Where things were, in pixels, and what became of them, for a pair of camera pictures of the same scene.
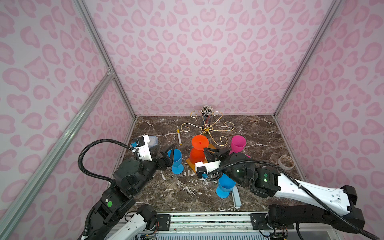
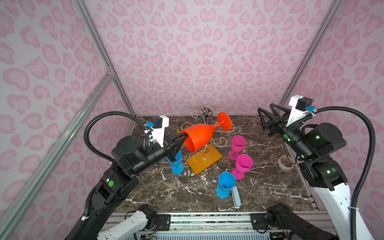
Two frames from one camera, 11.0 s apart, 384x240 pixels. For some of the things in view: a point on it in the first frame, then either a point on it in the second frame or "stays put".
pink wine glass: [238, 143] stays put
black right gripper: [219, 154] -> [277, 124]
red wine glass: [199, 142] -> [199, 135]
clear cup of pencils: [206, 111] stays put
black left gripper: [162, 165] -> [170, 148]
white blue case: [236, 197] stays put
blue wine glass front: [225, 184] stays put
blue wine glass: [177, 167] stays put
